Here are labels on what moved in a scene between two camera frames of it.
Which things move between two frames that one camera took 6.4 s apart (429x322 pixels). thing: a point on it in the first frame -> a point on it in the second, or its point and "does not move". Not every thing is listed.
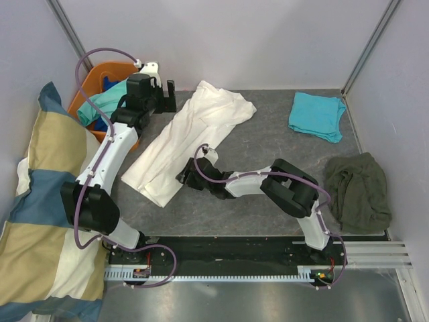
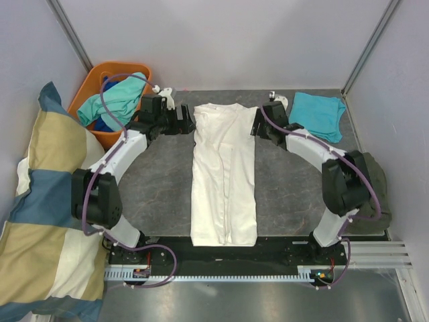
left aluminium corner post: x=70 y=31 does not move
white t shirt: x=202 y=120 -> x=223 y=210
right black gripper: x=183 y=176 -> x=259 y=118
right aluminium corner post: x=391 y=8 does not move
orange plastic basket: x=92 y=81 does not move
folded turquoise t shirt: x=318 y=116 does not move
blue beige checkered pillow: x=47 y=261 does not move
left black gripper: x=165 y=106 -> x=184 y=126
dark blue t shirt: x=108 y=84 does not move
